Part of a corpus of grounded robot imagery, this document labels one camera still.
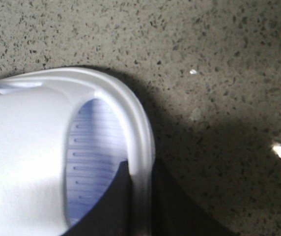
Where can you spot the light blue slipper inserted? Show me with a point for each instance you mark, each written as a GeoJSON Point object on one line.
{"type": "Point", "coordinates": [63, 134]}

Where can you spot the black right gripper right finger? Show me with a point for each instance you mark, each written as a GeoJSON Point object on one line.
{"type": "Point", "coordinates": [174, 213]}

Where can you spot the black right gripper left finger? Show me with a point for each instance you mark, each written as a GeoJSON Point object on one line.
{"type": "Point", "coordinates": [111, 215]}

